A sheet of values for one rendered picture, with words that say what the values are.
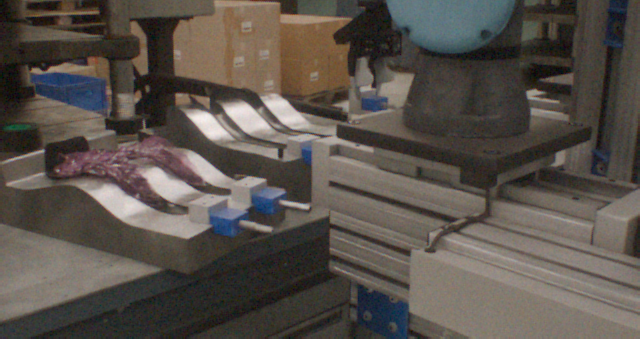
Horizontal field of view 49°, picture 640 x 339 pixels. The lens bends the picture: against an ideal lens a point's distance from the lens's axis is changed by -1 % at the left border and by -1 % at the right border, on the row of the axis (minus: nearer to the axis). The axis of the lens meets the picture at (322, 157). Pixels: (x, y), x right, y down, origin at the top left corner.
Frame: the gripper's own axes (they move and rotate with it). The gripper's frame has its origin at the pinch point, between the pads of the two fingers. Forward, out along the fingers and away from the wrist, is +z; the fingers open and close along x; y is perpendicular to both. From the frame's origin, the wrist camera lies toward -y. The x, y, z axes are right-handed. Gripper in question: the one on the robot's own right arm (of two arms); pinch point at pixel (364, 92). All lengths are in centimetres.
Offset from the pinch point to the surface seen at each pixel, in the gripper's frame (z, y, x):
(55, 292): 15, 18, -80
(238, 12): 6, -309, 205
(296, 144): 4.0, 12.4, -31.6
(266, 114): 4.3, -12.4, -17.7
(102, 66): 62, -489, 189
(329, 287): 33.2, 14.9, -25.3
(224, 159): 9.2, -3.3, -36.0
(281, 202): 9, 24, -45
